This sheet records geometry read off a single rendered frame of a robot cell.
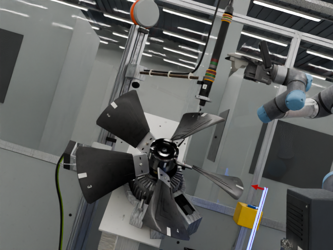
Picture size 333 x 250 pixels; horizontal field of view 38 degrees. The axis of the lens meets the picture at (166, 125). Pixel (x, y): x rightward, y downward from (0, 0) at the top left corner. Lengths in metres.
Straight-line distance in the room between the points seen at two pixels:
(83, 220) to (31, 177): 0.41
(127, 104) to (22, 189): 0.98
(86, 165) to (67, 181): 0.88
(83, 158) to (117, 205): 0.31
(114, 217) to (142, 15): 1.11
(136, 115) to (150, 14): 0.76
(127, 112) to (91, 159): 0.31
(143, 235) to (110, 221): 0.15
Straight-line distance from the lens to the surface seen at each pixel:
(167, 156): 1.95
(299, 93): 1.97
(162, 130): 2.40
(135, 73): 2.50
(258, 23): 2.84
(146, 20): 2.66
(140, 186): 2.06
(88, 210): 2.64
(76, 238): 2.67
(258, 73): 2.03
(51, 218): 2.84
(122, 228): 2.07
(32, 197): 2.85
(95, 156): 1.93
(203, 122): 2.15
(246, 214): 2.28
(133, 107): 2.11
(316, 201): 1.24
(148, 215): 1.79
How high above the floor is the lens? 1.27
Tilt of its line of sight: 2 degrees up
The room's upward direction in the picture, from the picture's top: 16 degrees clockwise
